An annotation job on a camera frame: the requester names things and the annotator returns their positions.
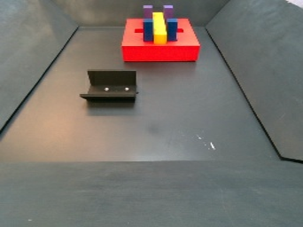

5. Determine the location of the yellow long bar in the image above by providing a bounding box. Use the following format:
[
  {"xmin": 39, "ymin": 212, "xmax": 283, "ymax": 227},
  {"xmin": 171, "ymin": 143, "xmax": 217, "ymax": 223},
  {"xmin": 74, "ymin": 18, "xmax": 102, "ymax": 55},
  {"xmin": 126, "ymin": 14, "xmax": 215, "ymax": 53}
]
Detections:
[{"xmin": 153, "ymin": 12, "xmax": 167, "ymax": 44}]

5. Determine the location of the red board base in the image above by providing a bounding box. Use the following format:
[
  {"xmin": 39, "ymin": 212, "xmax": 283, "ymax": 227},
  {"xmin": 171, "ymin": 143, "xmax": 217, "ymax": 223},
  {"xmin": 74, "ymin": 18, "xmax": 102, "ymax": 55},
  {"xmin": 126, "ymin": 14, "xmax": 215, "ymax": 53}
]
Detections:
[{"xmin": 121, "ymin": 19, "xmax": 202, "ymax": 62}]

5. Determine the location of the purple block left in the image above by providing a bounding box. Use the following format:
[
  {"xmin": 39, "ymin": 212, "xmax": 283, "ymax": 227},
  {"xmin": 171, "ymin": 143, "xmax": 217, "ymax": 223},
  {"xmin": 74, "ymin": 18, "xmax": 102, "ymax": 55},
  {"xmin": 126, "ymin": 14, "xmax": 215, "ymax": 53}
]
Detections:
[{"xmin": 143, "ymin": 5, "xmax": 153, "ymax": 19}]

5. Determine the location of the black angle fixture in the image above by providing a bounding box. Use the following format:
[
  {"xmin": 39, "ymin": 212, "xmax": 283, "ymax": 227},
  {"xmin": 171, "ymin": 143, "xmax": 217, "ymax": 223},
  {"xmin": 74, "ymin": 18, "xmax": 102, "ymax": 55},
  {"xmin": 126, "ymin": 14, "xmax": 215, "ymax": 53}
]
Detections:
[{"xmin": 79, "ymin": 69, "xmax": 138, "ymax": 101}]

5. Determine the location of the blue block left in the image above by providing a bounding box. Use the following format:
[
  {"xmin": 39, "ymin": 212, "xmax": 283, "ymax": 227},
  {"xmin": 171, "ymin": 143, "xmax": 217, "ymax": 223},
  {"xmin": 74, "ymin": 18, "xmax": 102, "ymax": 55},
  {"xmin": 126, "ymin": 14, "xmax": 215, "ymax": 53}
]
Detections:
[{"xmin": 143, "ymin": 19, "xmax": 154, "ymax": 42}]

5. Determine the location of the blue block right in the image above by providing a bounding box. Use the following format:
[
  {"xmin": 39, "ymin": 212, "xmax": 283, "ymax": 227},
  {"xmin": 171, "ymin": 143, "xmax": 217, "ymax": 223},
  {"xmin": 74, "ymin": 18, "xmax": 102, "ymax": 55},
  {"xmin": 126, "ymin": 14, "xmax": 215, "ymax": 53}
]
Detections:
[{"xmin": 167, "ymin": 18, "xmax": 178, "ymax": 42}]

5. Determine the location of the blue block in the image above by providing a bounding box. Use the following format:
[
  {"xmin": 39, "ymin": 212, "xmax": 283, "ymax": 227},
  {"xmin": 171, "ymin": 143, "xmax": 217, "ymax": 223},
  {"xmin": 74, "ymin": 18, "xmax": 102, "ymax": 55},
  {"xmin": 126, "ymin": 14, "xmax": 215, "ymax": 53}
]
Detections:
[
  {"xmin": 167, "ymin": 18, "xmax": 178, "ymax": 42},
  {"xmin": 143, "ymin": 19, "xmax": 154, "ymax": 42}
]

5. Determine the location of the purple block right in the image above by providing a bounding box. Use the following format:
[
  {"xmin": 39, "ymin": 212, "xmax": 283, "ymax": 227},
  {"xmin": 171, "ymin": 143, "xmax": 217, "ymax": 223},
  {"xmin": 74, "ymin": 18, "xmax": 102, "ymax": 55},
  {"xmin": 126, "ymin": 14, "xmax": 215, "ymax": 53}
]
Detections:
[{"xmin": 163, "ymin": 4, "xmax": 174, "ymax": 19}]

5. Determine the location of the purple block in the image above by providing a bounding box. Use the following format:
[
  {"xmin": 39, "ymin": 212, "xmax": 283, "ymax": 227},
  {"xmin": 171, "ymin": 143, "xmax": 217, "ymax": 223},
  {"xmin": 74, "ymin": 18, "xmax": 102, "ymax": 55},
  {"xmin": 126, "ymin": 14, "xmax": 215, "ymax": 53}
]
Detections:
[
  {"xmin": 143, "ymin": 5, "xmax": 153, "ymax": 19},
  {"xmin": 163, "ymin": 4, "xmax": 174, "ymax": 19}
]

